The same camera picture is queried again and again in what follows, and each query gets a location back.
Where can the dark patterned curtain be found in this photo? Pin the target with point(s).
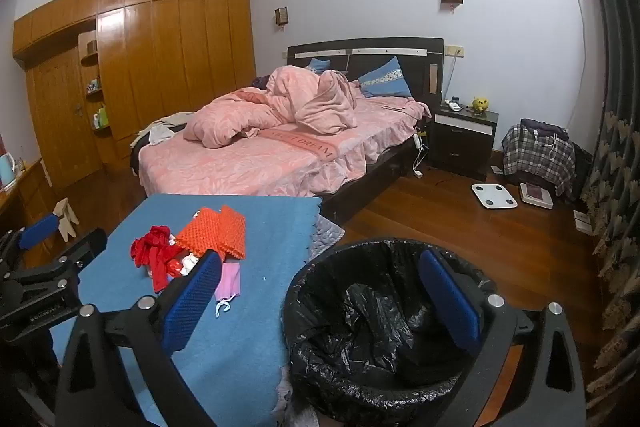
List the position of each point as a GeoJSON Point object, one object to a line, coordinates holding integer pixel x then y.
{"type": "Point", "coordinates": [615, 157]}

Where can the white power strip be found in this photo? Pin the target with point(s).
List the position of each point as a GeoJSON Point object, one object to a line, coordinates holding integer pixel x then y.
{"type": "Point", "coordinates": [417, 143]}

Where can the pink quilt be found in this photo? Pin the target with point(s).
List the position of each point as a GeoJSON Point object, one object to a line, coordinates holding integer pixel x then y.
{"type": "Point", "coordinates": [300, 107]}

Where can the bed with pink sheet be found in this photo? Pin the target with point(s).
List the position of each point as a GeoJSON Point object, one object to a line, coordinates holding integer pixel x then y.
{"type": "Point", "coordinates": [240, 162]}

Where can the white flat box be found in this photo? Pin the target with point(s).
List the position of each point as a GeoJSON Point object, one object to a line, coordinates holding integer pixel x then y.
{"type": "Point", "coordinates": [583, 222]}

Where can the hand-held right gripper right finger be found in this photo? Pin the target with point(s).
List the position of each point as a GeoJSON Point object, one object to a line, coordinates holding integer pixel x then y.
{"type": "Point", "coordinates": [450, 302]}

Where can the white bathroom scale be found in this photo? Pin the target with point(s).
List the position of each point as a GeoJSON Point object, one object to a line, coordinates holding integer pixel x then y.
{"type": "Point", "coordinates": [494, 195]}

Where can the white and black clothes heap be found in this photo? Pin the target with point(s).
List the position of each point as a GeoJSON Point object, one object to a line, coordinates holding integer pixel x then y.
{"type": "Point", "coordinates": [161, 133]}

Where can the light blue kettle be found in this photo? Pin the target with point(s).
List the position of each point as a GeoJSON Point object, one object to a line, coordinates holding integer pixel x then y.
{"type": "Point", "coordinates": [7, 169]}

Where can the blue pillow with white band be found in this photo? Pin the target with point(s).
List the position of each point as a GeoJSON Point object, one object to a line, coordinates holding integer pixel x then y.
{"type": "Point", "coordinates": [387, 77]}

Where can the black nightstand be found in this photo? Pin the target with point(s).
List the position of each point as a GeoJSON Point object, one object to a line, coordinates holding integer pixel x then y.
{"type": "Point", "coordinates": [462, 142]}

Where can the wooden wardrobe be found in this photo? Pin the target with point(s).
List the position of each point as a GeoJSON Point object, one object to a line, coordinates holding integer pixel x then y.
{"type": "Point", "coordinates": [175, 57]}

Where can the blue table mat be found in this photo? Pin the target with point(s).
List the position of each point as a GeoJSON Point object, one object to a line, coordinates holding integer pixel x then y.
{"type": "Point", "coordinates": [150, 212]}

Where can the wall socket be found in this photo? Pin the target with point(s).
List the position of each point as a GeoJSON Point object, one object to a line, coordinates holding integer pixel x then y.
{"type": "Point", "coordinates": [454, 51]}

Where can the dark clothes pile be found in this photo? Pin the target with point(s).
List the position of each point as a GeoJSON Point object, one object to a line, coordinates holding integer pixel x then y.
{"type": "Point", "coordinates": [542, 127]}

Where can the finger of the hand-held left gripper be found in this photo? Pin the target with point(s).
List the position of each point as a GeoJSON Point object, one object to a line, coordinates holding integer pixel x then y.
{"type": "Point", "coordinates": [40, 229]}
{"type": "Point", "coordinates": [85, 247]}

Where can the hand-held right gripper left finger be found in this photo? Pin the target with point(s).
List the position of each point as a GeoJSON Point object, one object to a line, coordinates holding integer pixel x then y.
{"type": "Point", "coordinates": [192, 302]}

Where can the small white device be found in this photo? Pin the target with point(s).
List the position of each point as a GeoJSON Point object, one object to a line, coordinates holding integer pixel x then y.
{"type": "Point", "coordinates": [454, 105]}

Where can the plaid cloth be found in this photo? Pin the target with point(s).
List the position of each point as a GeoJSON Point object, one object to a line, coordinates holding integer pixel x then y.
{"type": "Point", "coordinates": [535, 157]}

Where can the black trash bin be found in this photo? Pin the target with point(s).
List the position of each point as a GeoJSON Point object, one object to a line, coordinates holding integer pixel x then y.
{"type": "Point", "coordinates": [380, 307]}

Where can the green bottle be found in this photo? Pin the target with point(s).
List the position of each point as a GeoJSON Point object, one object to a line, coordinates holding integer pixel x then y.
{"type": "Point", "coordinates": [103, 118]}

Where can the wooden side cabinet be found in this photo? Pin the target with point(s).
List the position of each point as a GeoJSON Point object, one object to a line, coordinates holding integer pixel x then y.
{"type": "Point", "coordinates": [25, 202]}

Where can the yellow plush toy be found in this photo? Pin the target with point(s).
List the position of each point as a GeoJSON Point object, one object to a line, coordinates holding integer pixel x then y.
{"type": "Point", "coordinates": [480, 104]}

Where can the pink face mask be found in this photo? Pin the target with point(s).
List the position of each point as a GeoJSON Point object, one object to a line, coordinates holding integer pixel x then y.
{"type": "Point", "coordinates": [230, 279]}

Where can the scale with red centre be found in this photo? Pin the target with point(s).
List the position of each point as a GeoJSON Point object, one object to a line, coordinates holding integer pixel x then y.
{"type": "Point", "coordinates": [536, 195]}

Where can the grey quilted cloth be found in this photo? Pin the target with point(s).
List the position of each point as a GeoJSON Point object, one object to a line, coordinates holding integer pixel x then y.
{"type": "Point", "coordinates": [327, 237]}

